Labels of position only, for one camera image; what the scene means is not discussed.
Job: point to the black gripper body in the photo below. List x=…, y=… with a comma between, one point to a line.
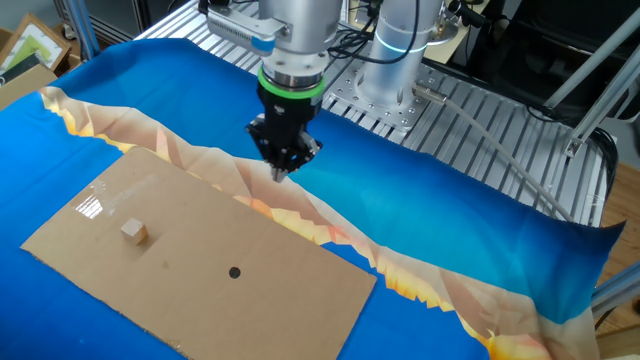
x=286, y=119

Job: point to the wooden picture frame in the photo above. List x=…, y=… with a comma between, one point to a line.
x=35, y=42

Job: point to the open cardboard box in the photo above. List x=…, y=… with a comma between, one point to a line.
x=25, y=85

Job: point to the dark grey cabinet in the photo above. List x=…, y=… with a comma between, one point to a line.
x=120, y=15

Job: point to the small wooden block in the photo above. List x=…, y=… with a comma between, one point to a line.
x=134, y=232

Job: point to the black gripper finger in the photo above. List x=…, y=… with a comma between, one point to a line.
x=305, y=147
x=261, y=136

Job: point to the perforated robot base plate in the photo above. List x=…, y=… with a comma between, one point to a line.
x=400, y=115

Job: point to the thin aluminium strut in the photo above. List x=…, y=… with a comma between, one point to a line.
x=595, y=57

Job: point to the aluminium strut with bracket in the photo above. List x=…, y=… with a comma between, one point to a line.
x=600, y=107

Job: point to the large black equipment housing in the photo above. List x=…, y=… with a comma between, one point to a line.
x=540, y=45

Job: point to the blue mountain print cloth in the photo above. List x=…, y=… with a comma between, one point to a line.
x=425, y=200

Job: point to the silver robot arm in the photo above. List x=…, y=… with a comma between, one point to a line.
x=300, y=30

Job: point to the aluminium frame post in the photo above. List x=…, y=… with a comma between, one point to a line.
x=80, y=25
x=620, y=287

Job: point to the brown cardboard sheet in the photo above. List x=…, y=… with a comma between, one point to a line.
x=225, y=310

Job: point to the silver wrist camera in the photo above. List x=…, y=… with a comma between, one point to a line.
x=240, y=27

